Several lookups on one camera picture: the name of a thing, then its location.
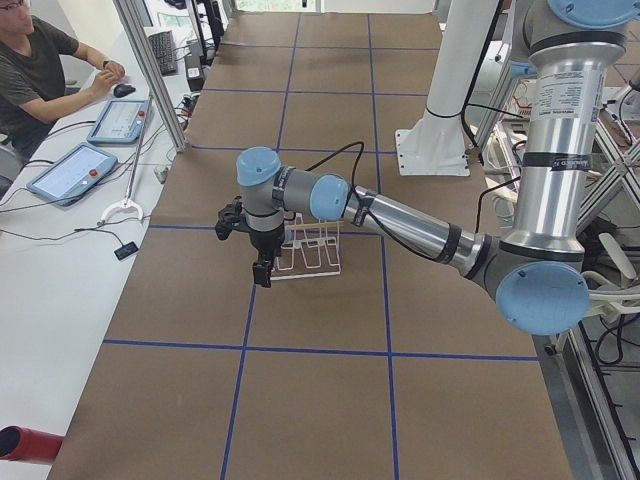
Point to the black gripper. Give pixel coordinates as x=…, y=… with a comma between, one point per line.
x=263, y=242

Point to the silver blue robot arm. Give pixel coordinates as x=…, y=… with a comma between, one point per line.
x=533, y=273

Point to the small black usb hub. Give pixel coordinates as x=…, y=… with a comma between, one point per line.
x=126, y=250

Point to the metal reach grabber tool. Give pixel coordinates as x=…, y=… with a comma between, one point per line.
x=127, y=203

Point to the far blue teach pendant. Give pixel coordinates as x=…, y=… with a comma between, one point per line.
x=120, y=122

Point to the blue teach pendant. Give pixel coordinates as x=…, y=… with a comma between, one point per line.
x=67, y=180
x=120, y=122

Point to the near blue teach pendant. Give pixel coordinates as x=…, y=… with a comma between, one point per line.
x=67, y=180

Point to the black computer mouse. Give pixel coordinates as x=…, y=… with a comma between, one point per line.
x=123, y=90

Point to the black keyboard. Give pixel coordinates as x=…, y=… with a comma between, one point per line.
x=163, y=49

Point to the person in dark shirt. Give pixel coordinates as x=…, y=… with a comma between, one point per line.
x=33, y=85

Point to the red cylinder object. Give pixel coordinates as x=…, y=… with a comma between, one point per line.
x=29, y=445

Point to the white wire cup holder rack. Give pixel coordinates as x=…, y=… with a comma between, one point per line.
x=311, y=249

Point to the white camera stand column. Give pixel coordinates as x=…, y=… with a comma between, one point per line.
x=435, y=145

